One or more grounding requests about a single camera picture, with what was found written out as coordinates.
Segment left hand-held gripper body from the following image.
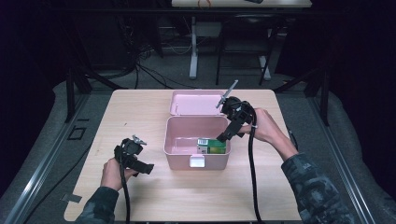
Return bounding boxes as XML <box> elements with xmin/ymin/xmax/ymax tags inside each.
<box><xmin>113</xmin><ymin>134</ymin><xmax>148</xmax><ymax>171</ymax></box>

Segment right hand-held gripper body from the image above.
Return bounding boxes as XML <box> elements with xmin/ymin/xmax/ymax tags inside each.
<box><xmin>215</xmin><ymin>78</ymin><xmax>257</xmax><ymax>126</ymax></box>

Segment green and white carton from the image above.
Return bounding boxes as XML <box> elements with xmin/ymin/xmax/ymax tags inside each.
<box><xmin>196</xmin><ymin>137</ymin><xmax>228</xmax><ymax>155</ymax></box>

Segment pink storage box with handle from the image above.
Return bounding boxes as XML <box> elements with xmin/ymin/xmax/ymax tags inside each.
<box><xmin>163</xmin><ymin>90</ymin><xmax>233</xmax><ymax>172</ymax></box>

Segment person's left hand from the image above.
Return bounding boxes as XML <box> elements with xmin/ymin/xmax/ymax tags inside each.
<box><xmin>99</xmin><ymin>157</ymin><xmax>140</xmax><ymax>192</ymax></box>

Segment person's right hand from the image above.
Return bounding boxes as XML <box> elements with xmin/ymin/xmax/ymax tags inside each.
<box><xmin>239</xmin><ymin>107</ymin><xmax>292</xmax><ymax>146</ymax></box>

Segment white desk leg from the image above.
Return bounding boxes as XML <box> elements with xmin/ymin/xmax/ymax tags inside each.
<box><xmin>189</xmin><ymin>16</ymin><xmax>199</xmax><ymax>80</ymax></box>
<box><xmin>258</xmin><ymin>55</ymin><xmax>272</xmax><ymax>81</ymax></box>

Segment grey tape piece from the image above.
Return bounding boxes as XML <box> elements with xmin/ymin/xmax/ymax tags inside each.
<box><xmin>60</xmin><ymin>192</ymin><xmax>83</xmax><ymax>203</ymax></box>

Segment black chair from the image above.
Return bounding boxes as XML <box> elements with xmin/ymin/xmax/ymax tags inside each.
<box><xmin>215</xmin><ymin>12</ymin><xmax>278</xmax><ymax>87</ymax></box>

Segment black metal stand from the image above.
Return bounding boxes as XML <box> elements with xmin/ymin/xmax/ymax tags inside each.
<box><xmin>62</xmin><ymin>27</ymin><xmax>129</xmax><ymax>124</ymax></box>
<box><xmin>273</xmin><ymin>65</ymin><xmax>332</xmax><ymax>127</ymax></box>

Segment left hand-held gripper black cable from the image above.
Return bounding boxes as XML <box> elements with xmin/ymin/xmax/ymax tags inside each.
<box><xmin>119</xmin><ymin>160</ymin><xmax>132</xmax><ymax>224</ymax></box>

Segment hand-held gripper black cable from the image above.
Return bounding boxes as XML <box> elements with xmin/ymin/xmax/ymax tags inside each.
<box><xmin>119</xmin><ymin>160</ymin><xmax>132</xmax><ymax>224</ymax></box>
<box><xmin>247</xmin><ymin>106</ymin><xmax>265</xmax><ymax>224</ymax></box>

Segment right hand-held gripper black cable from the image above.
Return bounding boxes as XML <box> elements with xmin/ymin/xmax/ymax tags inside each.
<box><xmin>247</xmin><ymin>106</ymin><xmax>265</xmax><ymax>224</ymax></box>

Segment thin black cable beside table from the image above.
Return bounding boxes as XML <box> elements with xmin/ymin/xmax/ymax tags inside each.
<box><xmin>287</xmin><ymin>128</ymin><xmax>301</xmax><ymax>152</ymax></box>

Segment aluminium floor rail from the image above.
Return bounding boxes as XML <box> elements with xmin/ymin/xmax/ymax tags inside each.
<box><xmin>2</xmin><ymin>92</ymin><xmax>92</xmax><ymax>224</ymax></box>
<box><xmin>307</xmin><ymin>95</ymin><xmax>376</xmax><ymax>224</ymax></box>

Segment tangle of floor cables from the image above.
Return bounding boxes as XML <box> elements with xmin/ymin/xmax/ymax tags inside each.
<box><xmin>116</xmin><ymin>15</ymin><xmax>202</xmax><ymax>91</ymax></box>

